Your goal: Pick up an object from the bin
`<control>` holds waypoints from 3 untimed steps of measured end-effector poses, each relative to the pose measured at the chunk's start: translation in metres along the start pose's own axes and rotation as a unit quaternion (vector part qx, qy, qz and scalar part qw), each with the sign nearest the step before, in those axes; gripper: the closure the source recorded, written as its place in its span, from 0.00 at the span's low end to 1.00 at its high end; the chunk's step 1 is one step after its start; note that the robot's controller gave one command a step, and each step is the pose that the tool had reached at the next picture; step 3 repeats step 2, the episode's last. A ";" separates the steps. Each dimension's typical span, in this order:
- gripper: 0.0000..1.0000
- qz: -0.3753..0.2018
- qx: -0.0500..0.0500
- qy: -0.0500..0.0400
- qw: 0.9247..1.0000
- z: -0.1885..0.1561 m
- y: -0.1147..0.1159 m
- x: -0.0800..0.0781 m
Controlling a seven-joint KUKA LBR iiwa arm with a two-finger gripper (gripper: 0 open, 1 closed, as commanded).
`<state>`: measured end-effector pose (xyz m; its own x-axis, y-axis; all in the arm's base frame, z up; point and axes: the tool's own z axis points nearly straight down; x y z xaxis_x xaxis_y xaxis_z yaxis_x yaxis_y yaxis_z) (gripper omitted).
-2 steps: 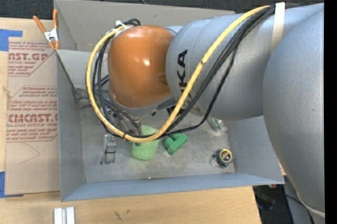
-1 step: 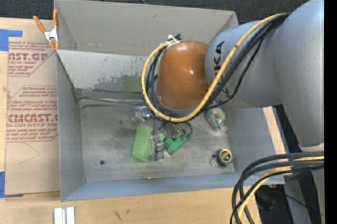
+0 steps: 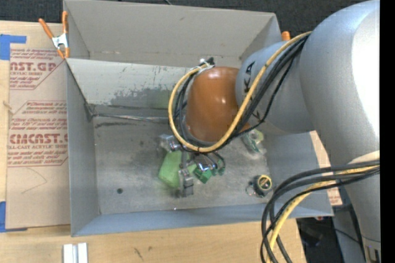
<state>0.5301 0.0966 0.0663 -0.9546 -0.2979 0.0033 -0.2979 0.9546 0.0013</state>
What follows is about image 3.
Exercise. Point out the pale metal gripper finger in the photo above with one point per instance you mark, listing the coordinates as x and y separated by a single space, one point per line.
187 184
166 140

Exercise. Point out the green sponge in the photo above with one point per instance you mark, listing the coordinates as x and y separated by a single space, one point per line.
169 169

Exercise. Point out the grey metal bin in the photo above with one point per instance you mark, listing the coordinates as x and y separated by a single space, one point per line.
129 163

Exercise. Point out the black and yellow tape measure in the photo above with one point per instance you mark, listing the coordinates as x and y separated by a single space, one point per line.
263 184

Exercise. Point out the brown cardboard board red print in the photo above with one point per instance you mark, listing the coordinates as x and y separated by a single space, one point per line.
37 132

